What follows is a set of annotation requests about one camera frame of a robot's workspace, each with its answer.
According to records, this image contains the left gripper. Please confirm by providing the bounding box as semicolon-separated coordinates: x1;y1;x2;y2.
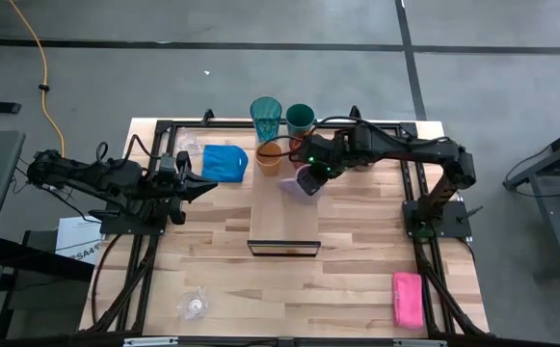
156;150;220;226

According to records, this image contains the purple ribbed mug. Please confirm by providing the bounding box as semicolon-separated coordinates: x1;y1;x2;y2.
278;166;327;204

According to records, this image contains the clear fluted glass cup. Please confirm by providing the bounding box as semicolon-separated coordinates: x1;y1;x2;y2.
175;129;203;158

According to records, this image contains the orange plastic cup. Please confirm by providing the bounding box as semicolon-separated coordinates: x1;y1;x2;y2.
254;141;284;177

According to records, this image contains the dark green plastic cup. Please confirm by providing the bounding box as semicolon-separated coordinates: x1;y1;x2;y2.
285;103;317;137

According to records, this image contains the teal transparent plastic tumbler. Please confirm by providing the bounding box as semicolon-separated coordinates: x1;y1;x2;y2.
249;95;283;144

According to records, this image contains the blue cloth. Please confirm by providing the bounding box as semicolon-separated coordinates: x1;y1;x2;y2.
201;144;250;183

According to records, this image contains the white printed paper sheet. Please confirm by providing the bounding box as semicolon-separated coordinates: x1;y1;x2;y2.
55;215;103;265

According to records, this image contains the pink sponge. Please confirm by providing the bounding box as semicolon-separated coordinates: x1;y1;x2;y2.
391;272;425;330

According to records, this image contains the dark grey cart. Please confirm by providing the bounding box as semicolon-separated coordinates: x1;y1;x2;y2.
0;229;96;338

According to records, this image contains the wooden shelf black metal frame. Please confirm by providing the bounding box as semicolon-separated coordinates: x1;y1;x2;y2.
247;127;322;258

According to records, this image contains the black aluminium rig frame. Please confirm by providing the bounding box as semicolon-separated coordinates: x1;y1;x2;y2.
79;105;491;338

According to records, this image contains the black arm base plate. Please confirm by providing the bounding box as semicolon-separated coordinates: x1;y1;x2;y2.
402;200;473;240
99;210;166;236

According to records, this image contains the silver metal bracket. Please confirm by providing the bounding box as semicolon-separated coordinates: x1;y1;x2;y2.
122;336;179;347
392;338;447;347

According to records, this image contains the yellow cable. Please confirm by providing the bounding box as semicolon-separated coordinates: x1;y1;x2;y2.
8;0;67;160

